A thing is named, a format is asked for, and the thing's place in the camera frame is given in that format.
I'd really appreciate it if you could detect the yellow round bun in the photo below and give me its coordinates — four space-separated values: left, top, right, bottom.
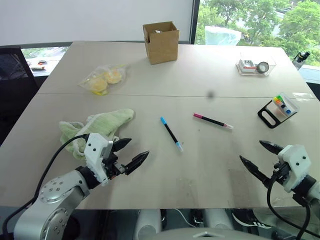
104 70 123 85
88 77 108 93

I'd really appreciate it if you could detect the white and red box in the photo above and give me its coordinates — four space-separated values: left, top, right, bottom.
238 59 258 73

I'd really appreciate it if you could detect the black mesh chair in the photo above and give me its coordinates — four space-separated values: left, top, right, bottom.
0 46 40 146

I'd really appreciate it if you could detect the clear plastic bag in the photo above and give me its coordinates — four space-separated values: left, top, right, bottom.
77 63 130 96

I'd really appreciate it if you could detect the thin white cable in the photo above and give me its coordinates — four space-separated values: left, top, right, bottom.
174 209 195 228

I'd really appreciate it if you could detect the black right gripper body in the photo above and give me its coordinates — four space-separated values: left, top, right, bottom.
268 161 291 185

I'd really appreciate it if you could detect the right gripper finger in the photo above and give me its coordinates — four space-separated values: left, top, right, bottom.
259 139 285 156
239 155 272 190

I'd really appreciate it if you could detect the black stand with coloured markers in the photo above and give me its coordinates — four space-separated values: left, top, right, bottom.
257 92 300 130

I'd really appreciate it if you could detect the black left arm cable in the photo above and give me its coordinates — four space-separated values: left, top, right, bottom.
0 134 91 235

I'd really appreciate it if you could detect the black pen with blue caps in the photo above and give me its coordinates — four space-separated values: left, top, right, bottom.
160 116 184 153

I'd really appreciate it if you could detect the white robot leg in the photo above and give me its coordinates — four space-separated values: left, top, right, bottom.
203 208 235 230
136 208 162 235

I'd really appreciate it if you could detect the black and white shoe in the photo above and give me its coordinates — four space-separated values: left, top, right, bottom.
231 209 275 230

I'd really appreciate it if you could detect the clear plastic container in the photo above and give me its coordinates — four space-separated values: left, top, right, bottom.
235 51 277 77

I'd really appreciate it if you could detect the grey robot torso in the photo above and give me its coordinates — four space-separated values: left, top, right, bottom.
149 226 276 240

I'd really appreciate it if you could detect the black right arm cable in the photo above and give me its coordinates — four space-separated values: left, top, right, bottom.
266 169 320 240

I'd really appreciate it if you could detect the black pen with pink caps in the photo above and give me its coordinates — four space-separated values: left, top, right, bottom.
192 112 234 130

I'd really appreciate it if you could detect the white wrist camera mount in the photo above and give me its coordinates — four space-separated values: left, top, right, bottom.
83 133 115 187
278 144 312 193

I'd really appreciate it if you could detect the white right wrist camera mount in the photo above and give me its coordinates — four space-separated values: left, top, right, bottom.
278 144 312 193

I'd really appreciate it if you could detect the grey tape roll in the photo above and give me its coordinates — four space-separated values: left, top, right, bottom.
256 61 270 74

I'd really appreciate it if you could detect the dark window frame post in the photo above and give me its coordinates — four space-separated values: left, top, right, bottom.
189 0 201 45

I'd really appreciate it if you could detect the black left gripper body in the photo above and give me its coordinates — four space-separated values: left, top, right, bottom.
101 146 127 180

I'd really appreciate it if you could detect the translucent plastic bag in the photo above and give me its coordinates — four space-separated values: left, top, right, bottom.
204 24 243 46

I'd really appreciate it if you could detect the light green towel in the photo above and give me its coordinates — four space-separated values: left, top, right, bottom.
58 107 137 160

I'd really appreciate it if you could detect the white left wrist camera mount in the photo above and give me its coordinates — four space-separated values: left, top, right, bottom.
83 133 115 187

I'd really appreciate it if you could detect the brown cardboard box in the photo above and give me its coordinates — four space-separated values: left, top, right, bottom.
142 21 180 65

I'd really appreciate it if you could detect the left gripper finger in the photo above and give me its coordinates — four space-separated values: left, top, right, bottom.
112 137 133 154
124 150 150 176

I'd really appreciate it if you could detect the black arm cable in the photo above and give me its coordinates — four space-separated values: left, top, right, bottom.
0 134 91 235
266 169 320 240

